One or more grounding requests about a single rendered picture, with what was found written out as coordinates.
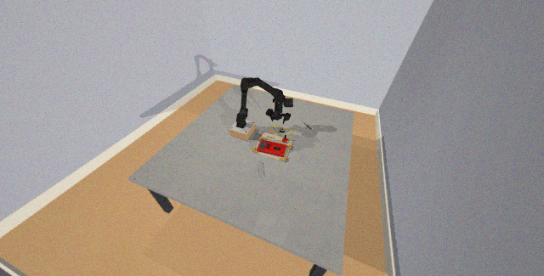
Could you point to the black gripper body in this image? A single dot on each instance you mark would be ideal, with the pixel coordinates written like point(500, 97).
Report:
point(286, 115)

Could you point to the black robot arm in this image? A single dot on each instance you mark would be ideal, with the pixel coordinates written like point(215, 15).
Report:
point(279, 99)

